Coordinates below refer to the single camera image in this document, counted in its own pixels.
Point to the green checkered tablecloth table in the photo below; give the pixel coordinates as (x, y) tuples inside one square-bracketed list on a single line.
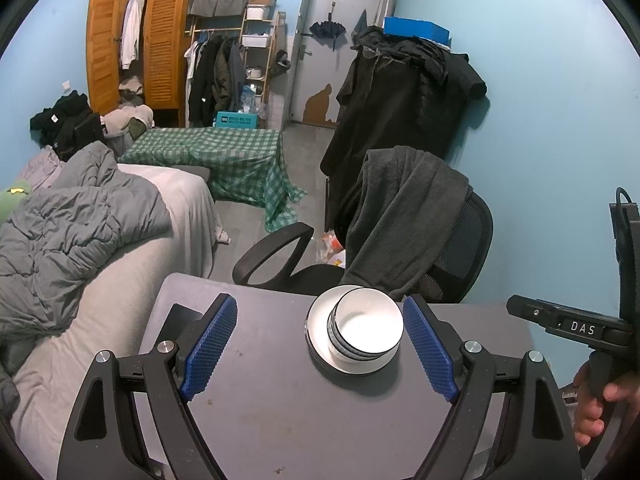
[(246, 165)]

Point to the blue box on rack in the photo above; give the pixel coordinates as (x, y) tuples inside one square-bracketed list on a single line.
[(406, 27)]

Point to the grey rumpled duvet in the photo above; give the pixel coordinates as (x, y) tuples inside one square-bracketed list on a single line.
[(58, 239)]

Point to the right hand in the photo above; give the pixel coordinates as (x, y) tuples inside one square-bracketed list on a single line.
[(588, 422)]

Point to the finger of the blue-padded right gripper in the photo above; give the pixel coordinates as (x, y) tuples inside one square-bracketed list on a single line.
[(542, 312)]

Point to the orange plastic bag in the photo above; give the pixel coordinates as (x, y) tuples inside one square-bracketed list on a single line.
[(331, 250)]

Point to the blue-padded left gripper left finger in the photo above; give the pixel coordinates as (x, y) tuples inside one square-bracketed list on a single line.
[(201, 345)]

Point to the black smartphone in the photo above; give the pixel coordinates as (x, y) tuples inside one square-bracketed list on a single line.
[(177, 320)]

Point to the white ribbed bowl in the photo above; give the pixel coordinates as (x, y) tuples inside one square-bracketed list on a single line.
[(365, 324)]

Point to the black clothes pile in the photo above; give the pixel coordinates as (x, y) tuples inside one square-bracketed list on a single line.
[(68, 126)]

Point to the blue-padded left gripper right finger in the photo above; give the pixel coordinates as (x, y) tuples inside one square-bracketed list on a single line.
[(437, 346)]

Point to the black mesh office chair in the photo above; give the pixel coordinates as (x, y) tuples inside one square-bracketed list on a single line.
[(402, 265)]

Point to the dark grey hoodie on chair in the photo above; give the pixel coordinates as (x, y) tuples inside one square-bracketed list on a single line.
[(403, 189)]

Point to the black coats on rack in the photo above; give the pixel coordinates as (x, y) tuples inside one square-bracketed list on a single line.
[(398, 91)]

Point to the black folded umbrella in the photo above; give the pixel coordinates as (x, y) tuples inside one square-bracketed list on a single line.
[(329, 30)]

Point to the white door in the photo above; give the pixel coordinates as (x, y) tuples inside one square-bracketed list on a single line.
[(326, 51)]

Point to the green plush toy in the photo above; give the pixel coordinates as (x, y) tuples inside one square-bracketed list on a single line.
[(12, 196)]

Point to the hanging clothes rail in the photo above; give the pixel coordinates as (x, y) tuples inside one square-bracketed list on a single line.
[(215, 74)]

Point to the teal storage box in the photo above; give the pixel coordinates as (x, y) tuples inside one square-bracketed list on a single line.
[(236, 120)]

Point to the wooden louvred wardrobe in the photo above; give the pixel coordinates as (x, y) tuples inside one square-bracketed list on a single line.
[(163, 41)]

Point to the white plate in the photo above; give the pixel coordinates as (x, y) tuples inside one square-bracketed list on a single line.
[(320, 346)]

